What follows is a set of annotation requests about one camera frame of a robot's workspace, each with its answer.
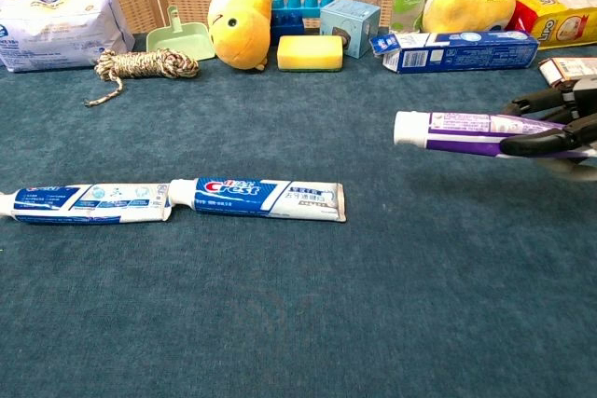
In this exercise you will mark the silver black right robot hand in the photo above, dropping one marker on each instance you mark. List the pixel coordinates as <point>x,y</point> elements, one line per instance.
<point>536,144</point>

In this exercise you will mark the short purple toothpaste tube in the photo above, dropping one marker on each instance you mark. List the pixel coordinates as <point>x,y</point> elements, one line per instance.
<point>448,130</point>

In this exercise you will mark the blue toothpaste carton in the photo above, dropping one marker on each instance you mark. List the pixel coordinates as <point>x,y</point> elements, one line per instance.
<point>466,53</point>

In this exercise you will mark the Crest toothpaste tube red logo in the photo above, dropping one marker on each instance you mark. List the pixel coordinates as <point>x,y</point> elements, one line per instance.
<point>261,197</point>

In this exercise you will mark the blue white toothpaste tube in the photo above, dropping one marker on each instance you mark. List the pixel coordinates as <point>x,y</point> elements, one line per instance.
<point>70,202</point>

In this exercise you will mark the orange brown small carton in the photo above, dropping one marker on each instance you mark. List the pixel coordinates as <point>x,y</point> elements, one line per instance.
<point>566,69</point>

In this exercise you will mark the yellow red snack box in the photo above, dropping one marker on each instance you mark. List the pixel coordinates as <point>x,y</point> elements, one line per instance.
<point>559,20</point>

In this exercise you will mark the yellow plush with tag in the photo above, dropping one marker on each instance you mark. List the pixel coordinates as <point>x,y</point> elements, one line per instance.
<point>462,6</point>

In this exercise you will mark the light blue small box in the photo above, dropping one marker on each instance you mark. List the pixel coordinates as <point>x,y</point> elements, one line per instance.
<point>350,25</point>

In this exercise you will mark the yellow cleaning sponge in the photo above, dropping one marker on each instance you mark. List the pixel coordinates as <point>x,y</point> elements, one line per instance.
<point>308,50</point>

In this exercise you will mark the blue toy building block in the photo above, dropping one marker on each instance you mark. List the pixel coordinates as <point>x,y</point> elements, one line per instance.
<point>287,20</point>

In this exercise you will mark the teal table cloth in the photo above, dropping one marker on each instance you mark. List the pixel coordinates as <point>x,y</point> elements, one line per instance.
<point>298,300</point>

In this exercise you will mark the yellow duck plush with face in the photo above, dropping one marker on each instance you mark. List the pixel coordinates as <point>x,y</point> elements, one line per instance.
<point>238,25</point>

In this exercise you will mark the green plastic dustpan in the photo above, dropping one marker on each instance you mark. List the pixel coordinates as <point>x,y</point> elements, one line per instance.
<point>186,41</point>

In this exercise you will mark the white tissue pack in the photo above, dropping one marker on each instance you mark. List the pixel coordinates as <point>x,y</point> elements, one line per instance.
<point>56,30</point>

